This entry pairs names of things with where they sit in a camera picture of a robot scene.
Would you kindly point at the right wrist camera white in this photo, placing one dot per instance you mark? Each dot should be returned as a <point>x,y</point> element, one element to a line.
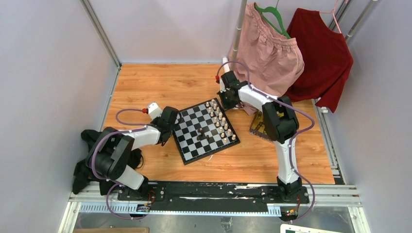
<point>221,84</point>

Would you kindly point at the white clothes rack stand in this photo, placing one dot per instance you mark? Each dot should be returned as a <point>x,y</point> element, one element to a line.
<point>228,63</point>

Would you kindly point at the black white chess board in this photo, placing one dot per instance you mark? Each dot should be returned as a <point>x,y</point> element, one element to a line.
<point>185,134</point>

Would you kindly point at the row of light chess pieces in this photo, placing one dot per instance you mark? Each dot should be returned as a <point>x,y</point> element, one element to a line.
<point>217,125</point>

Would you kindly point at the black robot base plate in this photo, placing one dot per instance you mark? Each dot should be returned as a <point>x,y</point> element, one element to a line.
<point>219,198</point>

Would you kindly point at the yellow transparent piece tray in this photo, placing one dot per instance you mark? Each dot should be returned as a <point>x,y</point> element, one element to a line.
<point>257,127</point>

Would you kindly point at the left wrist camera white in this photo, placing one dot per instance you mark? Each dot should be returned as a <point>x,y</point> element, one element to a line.
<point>153,110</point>

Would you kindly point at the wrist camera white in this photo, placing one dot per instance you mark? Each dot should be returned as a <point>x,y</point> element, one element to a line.
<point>221,84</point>
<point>153,110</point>

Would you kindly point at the pink clothes hanger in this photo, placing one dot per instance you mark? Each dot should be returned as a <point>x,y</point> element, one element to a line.
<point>333,13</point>

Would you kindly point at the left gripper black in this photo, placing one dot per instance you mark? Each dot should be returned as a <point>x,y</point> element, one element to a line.
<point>154,122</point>

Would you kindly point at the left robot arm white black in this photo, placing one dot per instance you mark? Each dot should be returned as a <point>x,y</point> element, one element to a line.
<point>109,155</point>

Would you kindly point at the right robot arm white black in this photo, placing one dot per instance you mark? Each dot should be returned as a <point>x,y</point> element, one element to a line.
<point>280,123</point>

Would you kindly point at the dark red hanging shirt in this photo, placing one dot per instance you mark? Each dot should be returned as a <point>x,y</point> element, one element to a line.
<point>327,59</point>

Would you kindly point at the pink hanging shorts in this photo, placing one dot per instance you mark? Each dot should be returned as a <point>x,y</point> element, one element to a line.
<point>270,61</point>

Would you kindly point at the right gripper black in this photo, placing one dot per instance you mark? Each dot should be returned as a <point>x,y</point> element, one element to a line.
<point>225,106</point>

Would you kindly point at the dark chess piece cluster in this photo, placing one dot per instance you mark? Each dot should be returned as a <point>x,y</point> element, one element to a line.
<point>202,135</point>

